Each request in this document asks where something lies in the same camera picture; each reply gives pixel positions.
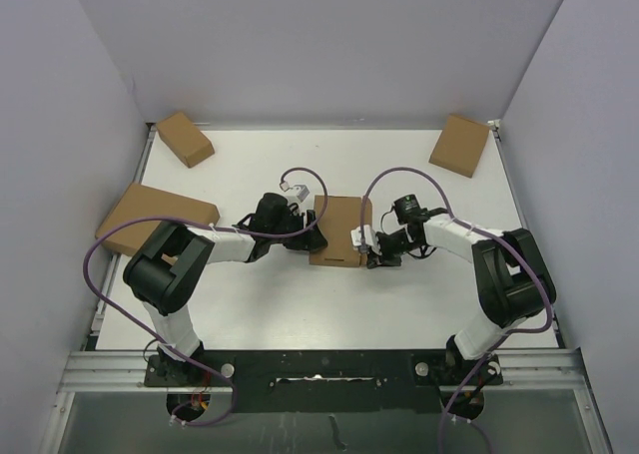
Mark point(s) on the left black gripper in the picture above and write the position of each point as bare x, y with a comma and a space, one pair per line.
308, 239

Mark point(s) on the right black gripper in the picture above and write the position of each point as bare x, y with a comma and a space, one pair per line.
374, 259

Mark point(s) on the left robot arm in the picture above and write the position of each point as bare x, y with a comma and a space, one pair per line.
165, 271

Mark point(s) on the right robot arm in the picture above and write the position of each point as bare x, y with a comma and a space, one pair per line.
512, 280

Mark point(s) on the small folded cardboard box left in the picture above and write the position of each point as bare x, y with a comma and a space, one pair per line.
186, 141

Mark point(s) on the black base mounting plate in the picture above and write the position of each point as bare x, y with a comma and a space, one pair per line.
326, 381

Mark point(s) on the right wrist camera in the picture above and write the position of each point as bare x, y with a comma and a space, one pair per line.
365, 239

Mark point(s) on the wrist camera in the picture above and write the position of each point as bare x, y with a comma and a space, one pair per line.
365, 239
294, 193

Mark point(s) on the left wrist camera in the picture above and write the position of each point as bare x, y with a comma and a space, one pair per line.
294, 193

